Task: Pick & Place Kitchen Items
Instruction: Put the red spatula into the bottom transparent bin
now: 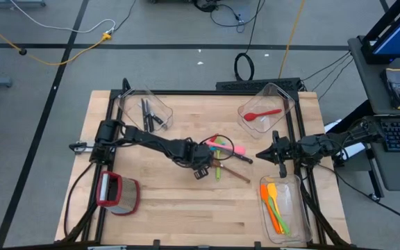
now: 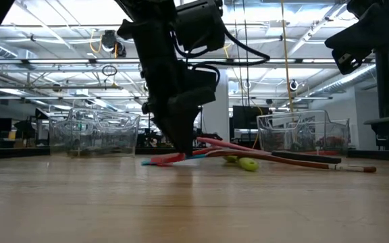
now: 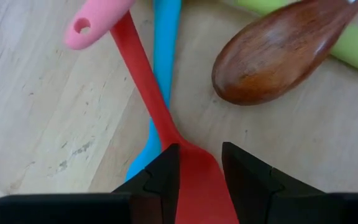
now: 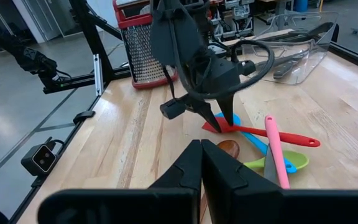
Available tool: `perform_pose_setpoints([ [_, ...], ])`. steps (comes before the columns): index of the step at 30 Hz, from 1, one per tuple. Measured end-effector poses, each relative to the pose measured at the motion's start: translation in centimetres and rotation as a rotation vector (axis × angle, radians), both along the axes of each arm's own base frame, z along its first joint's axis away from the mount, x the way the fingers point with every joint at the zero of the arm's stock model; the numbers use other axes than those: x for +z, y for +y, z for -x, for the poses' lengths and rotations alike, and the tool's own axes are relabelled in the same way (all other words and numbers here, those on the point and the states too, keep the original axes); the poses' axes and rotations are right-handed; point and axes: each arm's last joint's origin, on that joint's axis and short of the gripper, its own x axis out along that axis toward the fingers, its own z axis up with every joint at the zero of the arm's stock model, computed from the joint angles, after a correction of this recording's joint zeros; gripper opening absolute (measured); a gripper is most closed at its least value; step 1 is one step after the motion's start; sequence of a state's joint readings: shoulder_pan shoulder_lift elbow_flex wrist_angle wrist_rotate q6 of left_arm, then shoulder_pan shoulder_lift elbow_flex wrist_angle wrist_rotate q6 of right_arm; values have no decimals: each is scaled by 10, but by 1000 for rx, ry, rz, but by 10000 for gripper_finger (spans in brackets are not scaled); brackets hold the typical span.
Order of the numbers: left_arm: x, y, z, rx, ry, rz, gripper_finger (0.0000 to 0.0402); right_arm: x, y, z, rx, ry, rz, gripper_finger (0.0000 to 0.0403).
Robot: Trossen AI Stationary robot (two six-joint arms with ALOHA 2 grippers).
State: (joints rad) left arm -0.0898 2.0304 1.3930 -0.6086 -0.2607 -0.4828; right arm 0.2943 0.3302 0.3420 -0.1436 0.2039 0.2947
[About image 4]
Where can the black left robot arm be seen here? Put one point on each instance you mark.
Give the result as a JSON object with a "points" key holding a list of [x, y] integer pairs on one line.
{"points": [[172, 31]]}

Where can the small black depth camera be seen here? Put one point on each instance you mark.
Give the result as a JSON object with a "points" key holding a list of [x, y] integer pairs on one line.
{"points": [[39, 160]]}

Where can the red silicone spatula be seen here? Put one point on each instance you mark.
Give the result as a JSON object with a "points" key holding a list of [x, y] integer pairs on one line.
{"points": [[291, 138]]}

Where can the pink silicone spoon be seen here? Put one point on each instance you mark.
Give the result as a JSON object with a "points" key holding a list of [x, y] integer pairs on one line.
{"points": [[277, 149]]}

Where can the long black knife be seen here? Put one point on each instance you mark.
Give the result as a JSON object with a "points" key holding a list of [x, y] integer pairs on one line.
{"points": [[322, 28]]}

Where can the blue silicone spoon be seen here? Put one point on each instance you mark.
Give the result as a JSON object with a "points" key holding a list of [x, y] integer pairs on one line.
{"points": [[256, 144]]}

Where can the black jointed machine arm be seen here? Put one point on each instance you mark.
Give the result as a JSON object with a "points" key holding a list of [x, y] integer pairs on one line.
{"points": [[30, 59]]}

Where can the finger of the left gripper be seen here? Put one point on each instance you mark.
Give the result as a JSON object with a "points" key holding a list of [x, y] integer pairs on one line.
{"points": [[211, 116], [227, 109]]}

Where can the cluttered equipment workbench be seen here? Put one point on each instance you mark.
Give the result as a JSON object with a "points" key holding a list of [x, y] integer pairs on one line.
{"points": [[228, 18]]}

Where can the red-framed metal box grater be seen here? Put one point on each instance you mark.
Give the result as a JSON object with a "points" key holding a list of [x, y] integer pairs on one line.
{"points": [[138, 46]]}

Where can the clear plastic bin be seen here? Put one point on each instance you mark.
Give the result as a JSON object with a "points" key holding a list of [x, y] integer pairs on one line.
{"points": [[315, 62]]}

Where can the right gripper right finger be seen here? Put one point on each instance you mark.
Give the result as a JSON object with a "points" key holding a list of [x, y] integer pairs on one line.
{"points": [[225, 174]]}

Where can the blue plastic barrel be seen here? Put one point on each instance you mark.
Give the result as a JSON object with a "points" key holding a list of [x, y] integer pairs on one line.
{"points": [[301, 5]]}

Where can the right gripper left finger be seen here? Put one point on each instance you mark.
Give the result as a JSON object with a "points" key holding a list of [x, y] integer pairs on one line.
{"points": [[185, 174]]}

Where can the green silicone spoon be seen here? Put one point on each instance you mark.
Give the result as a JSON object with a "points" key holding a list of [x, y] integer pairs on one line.
{"points": [[300, 157]]}

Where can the silver frame bracket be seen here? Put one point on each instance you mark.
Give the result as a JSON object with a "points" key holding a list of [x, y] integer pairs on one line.
{"points": [[97, 74]]}

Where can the black table clamp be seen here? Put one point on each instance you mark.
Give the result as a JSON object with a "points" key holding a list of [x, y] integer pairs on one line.
{"points": [[84, 116]]}

